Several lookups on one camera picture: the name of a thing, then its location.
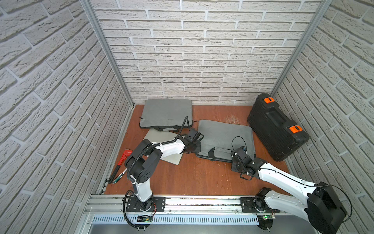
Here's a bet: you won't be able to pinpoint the grey laptop sleeve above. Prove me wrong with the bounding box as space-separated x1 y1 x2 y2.
196 120 255 163

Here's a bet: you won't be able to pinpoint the silver apple laptop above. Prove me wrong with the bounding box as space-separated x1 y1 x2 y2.
144 129 185 165

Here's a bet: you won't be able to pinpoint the grey zippered laptop bag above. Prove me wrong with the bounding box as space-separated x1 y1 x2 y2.
139 99 193 131

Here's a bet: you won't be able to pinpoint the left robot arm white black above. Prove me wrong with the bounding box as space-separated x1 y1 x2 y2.
125 134 204 211

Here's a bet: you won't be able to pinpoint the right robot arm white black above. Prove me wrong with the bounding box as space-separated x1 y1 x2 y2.
232 154 347 234

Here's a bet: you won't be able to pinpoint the black plastic tool case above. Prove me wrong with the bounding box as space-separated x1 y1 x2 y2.
247 93 310 161

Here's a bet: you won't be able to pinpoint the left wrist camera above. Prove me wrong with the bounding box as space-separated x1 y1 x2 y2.
185 128 204 143

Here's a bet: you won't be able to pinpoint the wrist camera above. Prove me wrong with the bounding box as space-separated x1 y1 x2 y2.
185 128 204 143
231 146 248 161

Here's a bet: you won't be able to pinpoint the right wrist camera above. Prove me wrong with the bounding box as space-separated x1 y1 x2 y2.
231 146 248 161

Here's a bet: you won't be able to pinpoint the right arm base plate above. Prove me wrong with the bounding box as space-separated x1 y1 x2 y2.
240 197 281 213

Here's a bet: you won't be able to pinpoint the red handled pliers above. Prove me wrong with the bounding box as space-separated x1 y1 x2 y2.
108 149 132 184

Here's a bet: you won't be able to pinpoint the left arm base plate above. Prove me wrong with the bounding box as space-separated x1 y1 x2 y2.
126 196 166 212

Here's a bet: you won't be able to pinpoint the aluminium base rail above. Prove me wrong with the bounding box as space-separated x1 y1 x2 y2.
84 195 289 215

